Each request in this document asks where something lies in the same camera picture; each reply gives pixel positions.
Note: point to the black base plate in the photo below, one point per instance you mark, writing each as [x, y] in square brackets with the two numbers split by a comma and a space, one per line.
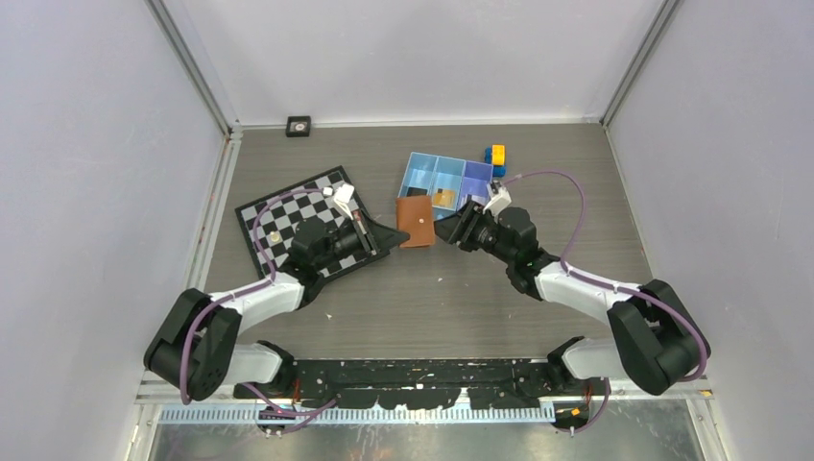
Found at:
[423, 384]

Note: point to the light blue bin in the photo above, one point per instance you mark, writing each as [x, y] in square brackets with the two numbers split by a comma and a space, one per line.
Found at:
[448, 174]
[419, 172]

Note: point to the small black square box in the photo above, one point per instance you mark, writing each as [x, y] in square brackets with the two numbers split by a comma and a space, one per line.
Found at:
[298, 126]

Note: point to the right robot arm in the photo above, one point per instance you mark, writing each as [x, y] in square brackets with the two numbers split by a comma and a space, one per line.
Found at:
[654, 340]

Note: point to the blue yellow toy block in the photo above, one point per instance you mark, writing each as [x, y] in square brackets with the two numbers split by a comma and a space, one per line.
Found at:
[495, 155]

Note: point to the light blue middle bin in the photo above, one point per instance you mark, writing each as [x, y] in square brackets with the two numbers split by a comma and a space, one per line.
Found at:
[448, 174]

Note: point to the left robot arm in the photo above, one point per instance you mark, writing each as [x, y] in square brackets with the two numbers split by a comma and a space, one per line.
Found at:
[196, 348]

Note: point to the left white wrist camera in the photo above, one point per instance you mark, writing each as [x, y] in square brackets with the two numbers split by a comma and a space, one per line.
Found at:
[339, 198]

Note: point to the black white chessboard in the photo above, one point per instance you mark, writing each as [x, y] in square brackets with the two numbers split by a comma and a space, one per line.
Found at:
[281, 211]

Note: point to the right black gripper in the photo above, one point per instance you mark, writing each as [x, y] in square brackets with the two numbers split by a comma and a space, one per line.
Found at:
[466, 234]

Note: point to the purple right bin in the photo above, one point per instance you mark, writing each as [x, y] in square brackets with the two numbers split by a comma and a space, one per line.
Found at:
[475, 183]

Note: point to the brown leather card holder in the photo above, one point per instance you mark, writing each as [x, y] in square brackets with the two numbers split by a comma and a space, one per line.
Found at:
[414, 216]

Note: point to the orange card in bin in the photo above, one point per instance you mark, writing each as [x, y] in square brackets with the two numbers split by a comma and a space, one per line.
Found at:
[444, 198]

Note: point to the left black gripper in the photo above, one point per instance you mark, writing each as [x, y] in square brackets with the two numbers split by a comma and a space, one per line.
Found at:
[377, 238]

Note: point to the light blue left bin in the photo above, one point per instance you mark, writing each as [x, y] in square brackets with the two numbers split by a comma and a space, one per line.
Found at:
[419, 172]

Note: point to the black card in bin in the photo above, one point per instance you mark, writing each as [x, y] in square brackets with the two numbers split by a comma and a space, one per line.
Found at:
[416, 191]

